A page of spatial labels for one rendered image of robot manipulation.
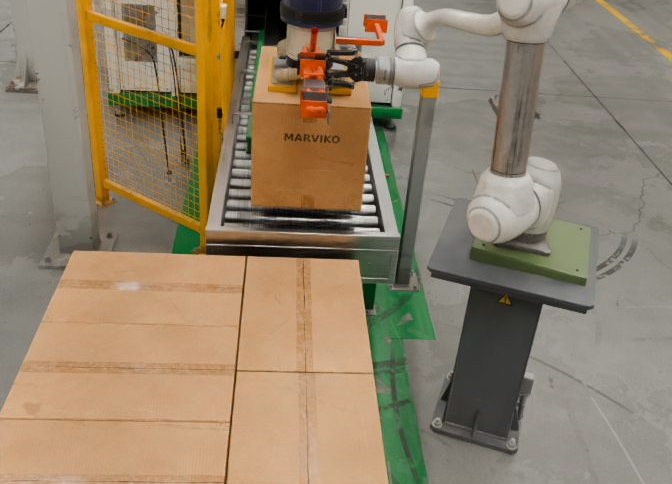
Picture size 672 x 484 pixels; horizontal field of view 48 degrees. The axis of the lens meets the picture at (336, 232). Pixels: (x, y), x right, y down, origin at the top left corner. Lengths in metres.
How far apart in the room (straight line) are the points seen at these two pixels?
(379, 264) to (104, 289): 0.98
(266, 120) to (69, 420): 1.14
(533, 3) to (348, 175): 0.98
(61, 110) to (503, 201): 1.97
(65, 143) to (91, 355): 1.37
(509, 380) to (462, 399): 0.20
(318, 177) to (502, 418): 1.07
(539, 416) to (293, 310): 1.10
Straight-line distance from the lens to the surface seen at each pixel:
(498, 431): 2.87
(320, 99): 2.17
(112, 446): 2.05
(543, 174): 2.35
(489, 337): 2.61
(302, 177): 2.67
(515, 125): 2.14
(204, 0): 3.19
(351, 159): 2.64
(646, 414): 3.23
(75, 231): 3.67
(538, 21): 2.06
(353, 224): 2.95
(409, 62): 2.50
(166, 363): 2.25
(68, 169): 3.52
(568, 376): 3.27
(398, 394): 2.99
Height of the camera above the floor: 2.02
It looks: 31 degrees down
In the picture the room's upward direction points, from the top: 5 degrees clockwise
